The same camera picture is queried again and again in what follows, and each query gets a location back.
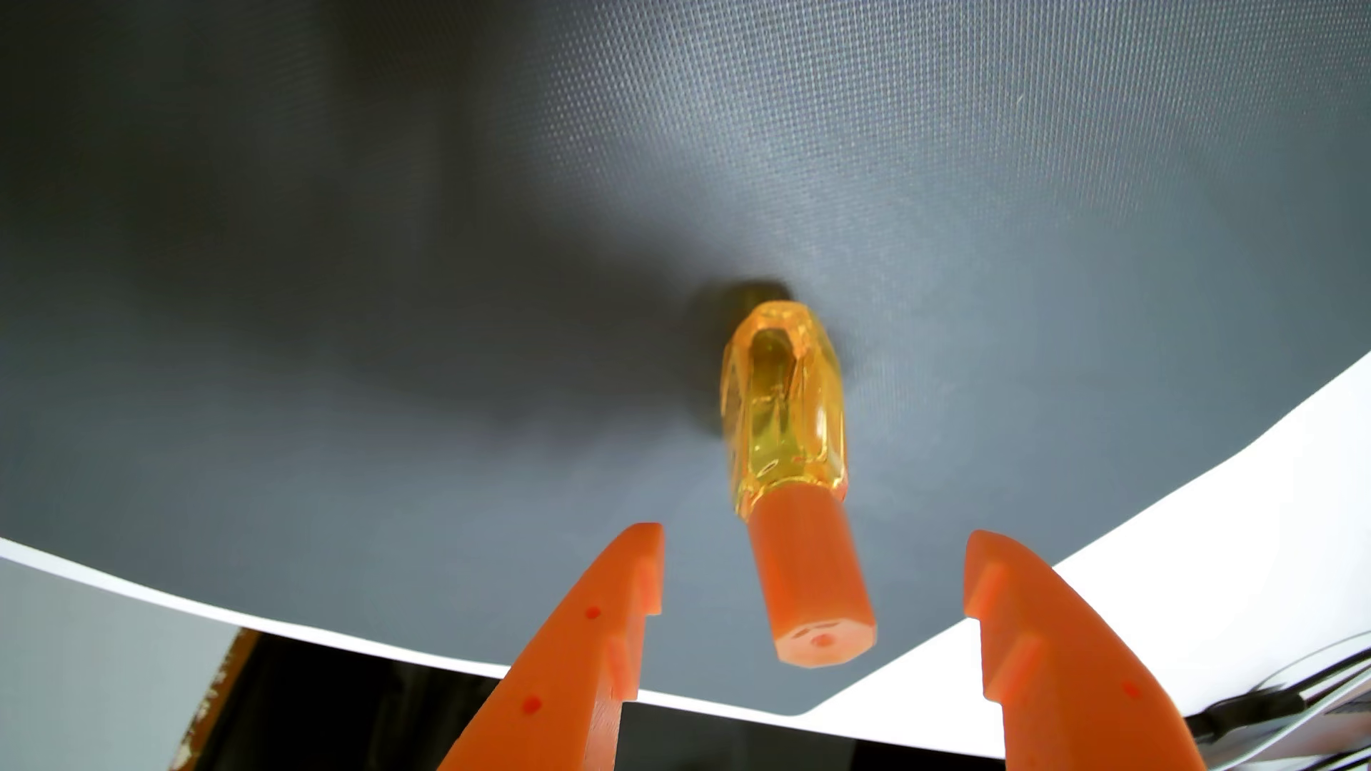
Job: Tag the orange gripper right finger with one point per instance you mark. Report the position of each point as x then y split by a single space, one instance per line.
1071 675

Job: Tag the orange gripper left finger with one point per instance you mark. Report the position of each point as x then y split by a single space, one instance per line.
568 664

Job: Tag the yellow eyedrops bottle orange cap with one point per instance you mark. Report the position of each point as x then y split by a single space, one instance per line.
787 428

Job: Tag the dark grey textured mat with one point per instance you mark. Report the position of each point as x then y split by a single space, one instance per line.
428 321

